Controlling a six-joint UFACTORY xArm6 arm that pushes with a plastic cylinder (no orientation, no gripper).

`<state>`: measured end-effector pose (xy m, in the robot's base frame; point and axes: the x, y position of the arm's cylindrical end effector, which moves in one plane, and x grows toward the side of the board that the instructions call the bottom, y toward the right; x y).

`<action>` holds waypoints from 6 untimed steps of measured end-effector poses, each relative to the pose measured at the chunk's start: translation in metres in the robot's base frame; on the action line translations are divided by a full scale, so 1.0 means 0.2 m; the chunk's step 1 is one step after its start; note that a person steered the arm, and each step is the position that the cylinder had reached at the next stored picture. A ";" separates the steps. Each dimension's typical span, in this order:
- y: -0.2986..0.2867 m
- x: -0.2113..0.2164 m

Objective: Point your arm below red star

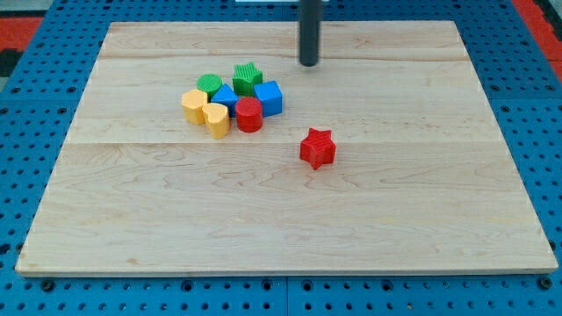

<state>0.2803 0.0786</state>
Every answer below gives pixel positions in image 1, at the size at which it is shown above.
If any black cylindrical robot arm stylus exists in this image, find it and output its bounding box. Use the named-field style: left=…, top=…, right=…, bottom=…
left=299, top=0, right=323, bottom=67

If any green cylinder block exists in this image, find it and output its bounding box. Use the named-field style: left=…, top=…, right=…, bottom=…
left=196, top=74, right=223, bottom=99

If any green star block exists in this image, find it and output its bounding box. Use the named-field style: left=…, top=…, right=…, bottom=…
left=232, top=62, right=263, bottom=97

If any yellow heart block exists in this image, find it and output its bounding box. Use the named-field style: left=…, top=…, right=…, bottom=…
left=202, top=103, right=230, bottom=139

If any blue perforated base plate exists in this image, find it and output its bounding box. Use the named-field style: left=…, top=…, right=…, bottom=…
left=1, top=1, right=561, bottom=315

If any blue cube block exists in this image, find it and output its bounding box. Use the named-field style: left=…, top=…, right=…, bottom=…
left=254, top=81, right=283, bottom=117

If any blue triangle block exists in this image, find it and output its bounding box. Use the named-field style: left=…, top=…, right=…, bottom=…
left=211, top=83, right=239, bottom=118

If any yellow pentagon block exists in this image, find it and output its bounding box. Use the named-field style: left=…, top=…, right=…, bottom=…
left=181, top=89, right=208, bottom=125

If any red star block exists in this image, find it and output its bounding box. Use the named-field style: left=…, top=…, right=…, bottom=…
left=299, top=127, right=337, bottom=170

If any red cylinder block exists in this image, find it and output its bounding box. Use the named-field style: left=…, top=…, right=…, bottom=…
left=235, top=97, right=263, bottom=133

